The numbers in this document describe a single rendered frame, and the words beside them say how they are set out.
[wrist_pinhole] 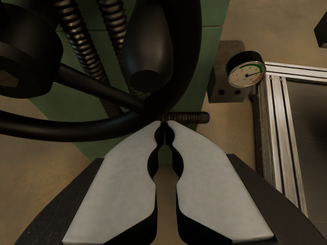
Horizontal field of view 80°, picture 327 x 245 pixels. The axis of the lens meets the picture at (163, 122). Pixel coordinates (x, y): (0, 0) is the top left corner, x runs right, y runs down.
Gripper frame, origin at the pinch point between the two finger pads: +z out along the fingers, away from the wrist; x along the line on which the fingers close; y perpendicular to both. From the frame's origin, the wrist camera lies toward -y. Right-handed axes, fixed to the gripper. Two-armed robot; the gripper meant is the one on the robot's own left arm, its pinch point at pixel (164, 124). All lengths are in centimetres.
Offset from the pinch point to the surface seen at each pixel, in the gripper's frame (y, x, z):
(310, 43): 17, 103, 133
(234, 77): 4.2, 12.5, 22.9
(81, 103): 13.5, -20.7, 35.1
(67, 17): -6.1, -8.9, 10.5
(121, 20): -5.6, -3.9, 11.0
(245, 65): 1.9, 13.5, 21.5
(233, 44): 0.8, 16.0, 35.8
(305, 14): -1, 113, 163
